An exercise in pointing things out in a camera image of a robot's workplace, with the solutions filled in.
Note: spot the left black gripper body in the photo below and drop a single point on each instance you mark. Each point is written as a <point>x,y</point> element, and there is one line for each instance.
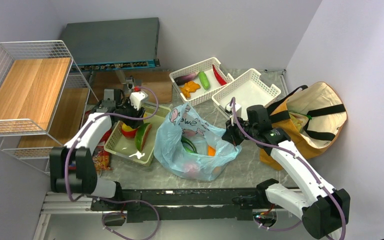
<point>127,109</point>

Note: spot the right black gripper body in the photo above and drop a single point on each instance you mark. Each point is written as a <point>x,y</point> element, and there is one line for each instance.
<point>237,135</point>

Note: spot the orange toy carrot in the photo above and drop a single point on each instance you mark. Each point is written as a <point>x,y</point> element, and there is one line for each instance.
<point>211,151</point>

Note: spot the red toy apple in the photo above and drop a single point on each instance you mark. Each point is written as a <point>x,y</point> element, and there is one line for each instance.
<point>129,134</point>

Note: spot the toy watermelon slice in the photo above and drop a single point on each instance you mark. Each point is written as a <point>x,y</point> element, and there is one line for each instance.
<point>141,135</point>

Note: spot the green toy vegetable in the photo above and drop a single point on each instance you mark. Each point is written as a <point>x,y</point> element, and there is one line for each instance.
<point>188,145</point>

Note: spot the blue printed plastic grocery bag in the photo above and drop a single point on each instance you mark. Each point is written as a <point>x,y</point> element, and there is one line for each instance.
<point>184,120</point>

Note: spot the yellow canvas tote bag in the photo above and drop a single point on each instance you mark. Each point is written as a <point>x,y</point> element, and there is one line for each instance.
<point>312,116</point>

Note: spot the yellow toy lemon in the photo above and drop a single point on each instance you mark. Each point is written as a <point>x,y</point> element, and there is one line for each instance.
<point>126,128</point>

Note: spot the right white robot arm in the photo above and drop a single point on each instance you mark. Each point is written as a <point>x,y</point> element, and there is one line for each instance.
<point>322,209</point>

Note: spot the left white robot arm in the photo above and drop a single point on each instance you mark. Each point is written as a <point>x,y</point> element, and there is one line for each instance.
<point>72,168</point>

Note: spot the light green plastic basket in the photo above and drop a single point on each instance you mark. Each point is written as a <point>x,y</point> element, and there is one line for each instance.
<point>121,146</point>

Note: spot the empty white plastic basket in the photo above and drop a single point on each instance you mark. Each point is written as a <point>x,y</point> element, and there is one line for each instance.
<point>248,90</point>

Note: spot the red snack packet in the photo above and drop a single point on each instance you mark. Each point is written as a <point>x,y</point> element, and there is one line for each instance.
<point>106,136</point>

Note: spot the red toy chili pepper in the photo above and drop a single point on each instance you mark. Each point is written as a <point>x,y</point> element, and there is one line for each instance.
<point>217,74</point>

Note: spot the green toy cucumber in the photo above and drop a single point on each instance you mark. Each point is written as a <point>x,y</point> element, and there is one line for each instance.
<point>204,80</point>

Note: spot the white basket with vegetables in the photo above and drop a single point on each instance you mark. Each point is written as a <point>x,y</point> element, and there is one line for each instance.
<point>201,95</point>

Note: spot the orange toy ginger root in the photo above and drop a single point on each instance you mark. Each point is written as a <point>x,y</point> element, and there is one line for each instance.
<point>188,88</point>

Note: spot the purple toy eggplant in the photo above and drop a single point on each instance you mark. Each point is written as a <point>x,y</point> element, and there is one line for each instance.
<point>182,80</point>

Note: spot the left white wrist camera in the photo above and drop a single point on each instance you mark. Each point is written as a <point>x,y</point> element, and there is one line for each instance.
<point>137,97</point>

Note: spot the grey metal camera stand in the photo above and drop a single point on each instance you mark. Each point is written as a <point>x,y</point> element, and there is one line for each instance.
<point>127,82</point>

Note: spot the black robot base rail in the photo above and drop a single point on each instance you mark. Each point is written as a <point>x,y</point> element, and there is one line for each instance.
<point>187,204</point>

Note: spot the white wire shelf rack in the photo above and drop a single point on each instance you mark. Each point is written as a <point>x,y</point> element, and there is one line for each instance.
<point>44,96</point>

